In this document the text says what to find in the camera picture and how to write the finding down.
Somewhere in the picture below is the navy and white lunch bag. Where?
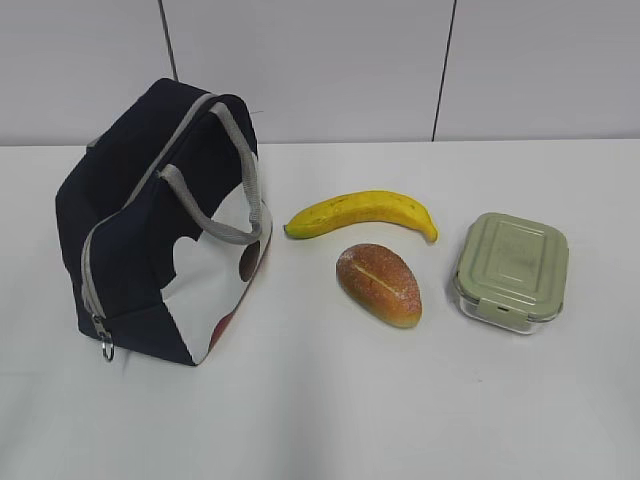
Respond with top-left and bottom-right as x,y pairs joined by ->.
55,78 -> 273,366

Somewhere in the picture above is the brown bread roll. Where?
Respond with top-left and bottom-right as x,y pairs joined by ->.
336,243 -> 423,329

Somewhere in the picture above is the green lidded glass container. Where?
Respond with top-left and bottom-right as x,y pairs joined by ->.
451,212 -> 569,335

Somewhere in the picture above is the yellow banana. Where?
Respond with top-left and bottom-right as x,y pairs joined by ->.
284,190 -> 439,243

